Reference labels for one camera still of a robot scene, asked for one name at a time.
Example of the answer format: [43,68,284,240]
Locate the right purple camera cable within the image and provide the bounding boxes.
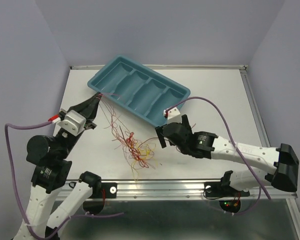
[164,96,272,216]

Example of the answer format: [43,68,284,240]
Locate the purple camera cable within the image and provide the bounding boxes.
[4,119,126,240]
[164,96,272,216]

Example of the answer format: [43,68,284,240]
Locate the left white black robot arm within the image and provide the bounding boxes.
[14,92,102,240]

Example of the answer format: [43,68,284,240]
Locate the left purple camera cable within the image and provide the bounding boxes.
[4,119,126,240]

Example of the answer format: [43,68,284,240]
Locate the teal plastic compartment tray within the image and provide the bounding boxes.
[87,55,191,127]

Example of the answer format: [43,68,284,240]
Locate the aluminium front mounting rail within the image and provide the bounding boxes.
[55,179,298,202]

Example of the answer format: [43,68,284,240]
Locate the aluminium table edge frame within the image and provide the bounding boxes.
[61,67,269,166]

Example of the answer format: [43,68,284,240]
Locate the red yellow wire bundle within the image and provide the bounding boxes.
[97,91,197,183]

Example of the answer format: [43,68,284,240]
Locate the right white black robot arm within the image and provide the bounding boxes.
[155,114,300,195]

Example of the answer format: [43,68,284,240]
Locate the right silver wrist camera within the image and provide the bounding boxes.
[163,107,182,124]

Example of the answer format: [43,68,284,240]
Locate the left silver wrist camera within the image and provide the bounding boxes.
[58,110,87,136]

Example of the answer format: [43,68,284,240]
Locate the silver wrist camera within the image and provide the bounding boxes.
[58,110,87,136]
[163,107,182,124]

